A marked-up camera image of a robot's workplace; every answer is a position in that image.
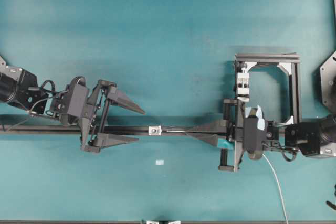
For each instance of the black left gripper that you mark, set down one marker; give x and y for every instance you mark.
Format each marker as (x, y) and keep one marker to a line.
(89, 113)

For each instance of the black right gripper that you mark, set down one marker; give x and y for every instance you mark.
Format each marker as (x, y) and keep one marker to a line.
(230, 143)

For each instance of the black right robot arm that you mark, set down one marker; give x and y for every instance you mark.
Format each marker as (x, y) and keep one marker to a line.
(314, 138)

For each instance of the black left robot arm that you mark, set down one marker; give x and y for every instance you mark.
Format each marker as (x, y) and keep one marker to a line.
(19, 88)

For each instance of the silver metal corner fitting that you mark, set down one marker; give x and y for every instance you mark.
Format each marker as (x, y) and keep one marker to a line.
(154, 130)

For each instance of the small light blue label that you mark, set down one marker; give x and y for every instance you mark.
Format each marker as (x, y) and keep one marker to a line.
(159, 162)

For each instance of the silver brackets at bottom edge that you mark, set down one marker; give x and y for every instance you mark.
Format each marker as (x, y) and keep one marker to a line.
(160, 222)

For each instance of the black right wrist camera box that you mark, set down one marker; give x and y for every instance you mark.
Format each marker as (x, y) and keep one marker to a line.
(253, 139)

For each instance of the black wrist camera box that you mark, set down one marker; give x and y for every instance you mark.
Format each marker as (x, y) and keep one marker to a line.
(253, 139)
(72, 103)

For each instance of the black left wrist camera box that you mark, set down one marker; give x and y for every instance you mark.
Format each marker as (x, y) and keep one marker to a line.
(72, 103)

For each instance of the light blue tape on camera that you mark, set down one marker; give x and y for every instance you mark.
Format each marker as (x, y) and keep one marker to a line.
(256, 113)

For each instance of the white clamp on frame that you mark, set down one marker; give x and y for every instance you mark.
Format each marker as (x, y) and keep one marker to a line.
(242, 82)

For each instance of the black aluminium extrusion rail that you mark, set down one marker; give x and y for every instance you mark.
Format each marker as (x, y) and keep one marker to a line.
(117, 130)

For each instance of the black aluminium frame stand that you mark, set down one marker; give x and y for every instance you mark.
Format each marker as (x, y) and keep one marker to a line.
(289, 64)

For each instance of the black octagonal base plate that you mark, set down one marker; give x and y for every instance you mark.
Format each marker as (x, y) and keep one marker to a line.
(327, 79)

